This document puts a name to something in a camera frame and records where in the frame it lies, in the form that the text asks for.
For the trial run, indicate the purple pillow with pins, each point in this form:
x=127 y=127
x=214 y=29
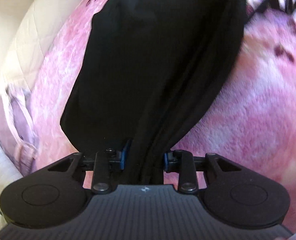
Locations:
x=18 y=138

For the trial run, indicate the black trousers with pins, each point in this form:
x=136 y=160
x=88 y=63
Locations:
x=151 y=70

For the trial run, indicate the pink rose bed blanket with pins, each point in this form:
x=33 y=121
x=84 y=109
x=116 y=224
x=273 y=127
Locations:
x=252 y=121

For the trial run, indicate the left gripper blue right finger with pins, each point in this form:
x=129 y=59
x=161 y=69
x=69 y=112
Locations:
x=182 y=163

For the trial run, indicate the cream padded headboard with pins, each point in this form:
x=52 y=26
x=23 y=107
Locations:
x=27 y=31

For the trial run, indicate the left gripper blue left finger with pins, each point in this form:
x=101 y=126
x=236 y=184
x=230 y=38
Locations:
x=109 y=164

